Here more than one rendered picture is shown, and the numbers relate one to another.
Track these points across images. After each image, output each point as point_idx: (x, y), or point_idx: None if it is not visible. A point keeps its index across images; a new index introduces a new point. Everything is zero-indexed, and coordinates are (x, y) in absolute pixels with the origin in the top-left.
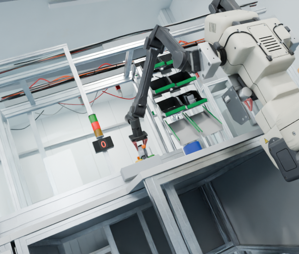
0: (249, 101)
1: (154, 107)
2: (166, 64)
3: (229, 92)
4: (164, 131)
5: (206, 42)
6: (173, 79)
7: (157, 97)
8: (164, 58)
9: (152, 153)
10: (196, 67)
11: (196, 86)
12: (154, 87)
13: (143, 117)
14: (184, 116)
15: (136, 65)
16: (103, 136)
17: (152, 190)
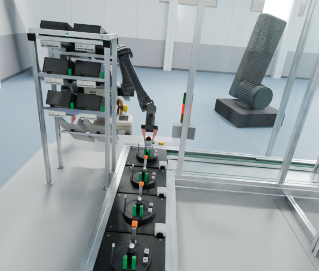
0: (75, 118)
1: (116, 102)
2: (91, 58)
3: (116, 109)
4: (115, 132)
5: None
6: (58, 66)
7: (85, 86)
8: (54, 26)
9: (137, 149)
10: (132, 94)
11: (56, 89)
12: (91, 72)
13: (143, 112)
14: (88, 121)
15: (117, 42)
16: (180, 122)
17: None
